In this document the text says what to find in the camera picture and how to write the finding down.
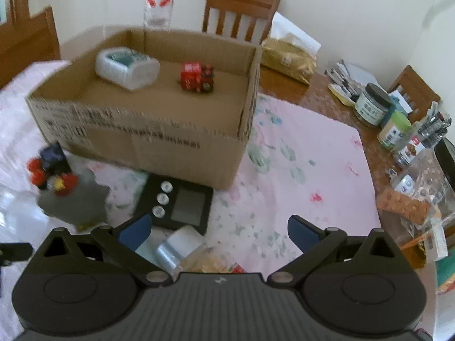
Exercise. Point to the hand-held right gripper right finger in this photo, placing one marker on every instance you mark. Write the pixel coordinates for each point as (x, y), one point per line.
(302, 233)

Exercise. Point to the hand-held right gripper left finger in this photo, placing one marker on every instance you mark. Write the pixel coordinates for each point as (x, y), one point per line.
(135, 233)

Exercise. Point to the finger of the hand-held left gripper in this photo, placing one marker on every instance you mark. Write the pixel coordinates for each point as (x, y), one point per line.
(16, 252)

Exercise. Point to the glass jar silver lid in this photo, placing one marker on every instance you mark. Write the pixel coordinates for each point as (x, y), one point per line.
(177, 248)

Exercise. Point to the grey toy bird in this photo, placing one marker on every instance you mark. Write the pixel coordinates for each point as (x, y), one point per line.
(78, 199)

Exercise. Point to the cardboard box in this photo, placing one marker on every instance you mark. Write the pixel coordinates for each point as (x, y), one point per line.
(142, 131)

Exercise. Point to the black toy car red wheels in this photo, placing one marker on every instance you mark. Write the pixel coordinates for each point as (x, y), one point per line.
(53, 156)

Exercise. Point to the black digital scale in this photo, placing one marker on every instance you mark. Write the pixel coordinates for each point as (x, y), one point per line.
(188, 202)

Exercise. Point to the pink floral tablecloth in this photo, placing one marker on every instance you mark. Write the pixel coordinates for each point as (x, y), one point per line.
(302, 170)

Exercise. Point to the orange blister pack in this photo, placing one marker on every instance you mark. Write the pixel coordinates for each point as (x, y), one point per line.
(401, 204)

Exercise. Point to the green lid jar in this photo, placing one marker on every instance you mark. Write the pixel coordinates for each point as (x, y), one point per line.
(392, 131)

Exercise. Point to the clear plastic bag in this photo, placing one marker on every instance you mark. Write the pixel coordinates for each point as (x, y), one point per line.
(426, 174)

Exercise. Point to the dark lid glass jar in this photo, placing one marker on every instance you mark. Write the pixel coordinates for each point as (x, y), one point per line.
(371, 108)

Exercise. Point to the green snack packet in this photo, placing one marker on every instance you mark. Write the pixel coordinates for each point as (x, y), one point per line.
(446, 275)

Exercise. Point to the stack of papers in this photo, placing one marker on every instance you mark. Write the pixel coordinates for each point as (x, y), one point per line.
(350, 85)

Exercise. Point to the black round object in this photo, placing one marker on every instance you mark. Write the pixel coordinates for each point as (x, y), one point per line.
(446, 158)

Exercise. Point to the white container teal label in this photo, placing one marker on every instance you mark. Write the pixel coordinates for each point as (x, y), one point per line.
(124, 71)

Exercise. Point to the red toy train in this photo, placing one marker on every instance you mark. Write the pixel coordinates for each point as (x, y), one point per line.
(192, 76)

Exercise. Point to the clear bag of pens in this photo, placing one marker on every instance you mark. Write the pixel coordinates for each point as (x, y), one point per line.
(432, 124)

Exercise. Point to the pile of papers and bags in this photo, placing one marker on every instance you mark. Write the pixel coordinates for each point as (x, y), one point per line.
(288, 60)

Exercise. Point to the wooden chair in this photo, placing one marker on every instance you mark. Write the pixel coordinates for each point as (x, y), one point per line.
(231, 0)
(419, 88)
(28, 42)

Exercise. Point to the clear plastic water bottle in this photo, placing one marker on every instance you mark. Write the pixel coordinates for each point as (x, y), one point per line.
(158, 10)

